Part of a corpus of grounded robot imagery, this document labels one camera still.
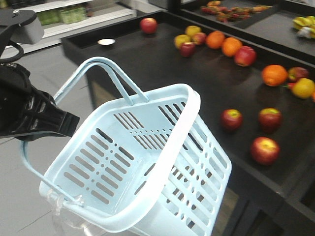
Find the light blue plastic basket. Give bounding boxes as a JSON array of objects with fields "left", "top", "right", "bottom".
[{"left": 20, "top": 57, "right": 232, "bottom": 236}]

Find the black wooden display stand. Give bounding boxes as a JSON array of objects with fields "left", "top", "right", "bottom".
[{"left": 62, "top": 10, "right": 315, "bottom": 236}]

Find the small white dish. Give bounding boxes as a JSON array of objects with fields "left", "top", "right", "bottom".
[{"left": 97, "top": 38, "right": 115, "bottom": 46}]

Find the yellow apple by orange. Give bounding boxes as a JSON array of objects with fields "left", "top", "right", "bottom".
[{"left": 291, "top": 78, "right": 315, "bottom": 99}]

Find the red apple far corner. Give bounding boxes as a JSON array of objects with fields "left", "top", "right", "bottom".
[{"left": 140, "top": 18, "right": 158, "bottom": 34}]

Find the red apple front left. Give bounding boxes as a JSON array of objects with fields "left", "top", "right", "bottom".
[{"left": 220, "top": 109, "right": 243, "bottom": 132}]

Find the dark red apple left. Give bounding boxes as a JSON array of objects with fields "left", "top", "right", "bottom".
[{"left": 180, "top": 42, "right": 195, "bottom": 58}]

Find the cherry tomato vine pile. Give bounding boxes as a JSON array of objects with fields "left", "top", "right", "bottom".
[{"left": 200, "top": 0, "right": 272, "bottom": 23}]

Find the small red apple back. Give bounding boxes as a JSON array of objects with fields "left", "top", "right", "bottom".
[{"left": 191, "top": 32, "right": 207, "bottom": 46}]

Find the red apple behind oranges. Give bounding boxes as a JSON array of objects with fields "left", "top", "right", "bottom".
[{"left": 288, "top": 67, "right": 309, "bottom": 83}]

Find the white store shelf unit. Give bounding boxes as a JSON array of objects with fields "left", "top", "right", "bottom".
[{"left": 0, "top": 0, "right": 136, "bottom": 53}]

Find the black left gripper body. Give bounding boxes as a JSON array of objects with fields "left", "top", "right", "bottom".
[{"left": 0, "top": 63, "right": 79, "bottom": 142}]

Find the yellow apple front left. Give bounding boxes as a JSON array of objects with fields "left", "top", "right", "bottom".
[{"left": 174, "top": 34, "right": 190, "bottom": 49}]

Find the yellow apple back left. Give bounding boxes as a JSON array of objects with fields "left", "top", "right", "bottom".
[{"left": 185, "top": 25, "right": 202, "bottom": 38}]

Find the big red apple back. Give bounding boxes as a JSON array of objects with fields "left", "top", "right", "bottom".
[{"left": 234, "top": 46, "right": 257, "bottom": 67}]

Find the red apple front middle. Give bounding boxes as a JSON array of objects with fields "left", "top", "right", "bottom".
[{"left": 250, "top": 137, "right": 281, "bottom": 166}]

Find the orange left of pair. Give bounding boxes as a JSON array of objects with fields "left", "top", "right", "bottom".
[{"left": 261, "top": 64, "right": 288, "bottom": 87}]

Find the red apple bottom edge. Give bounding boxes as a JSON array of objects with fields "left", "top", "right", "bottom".
[{"left": 258, "top": 107, "right": 283, "bottom": 134}]

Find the white garlic bulb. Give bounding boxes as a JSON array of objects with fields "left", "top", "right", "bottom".
[{"left": 297, "top": 27, "right": 312, "bottom": 39}]

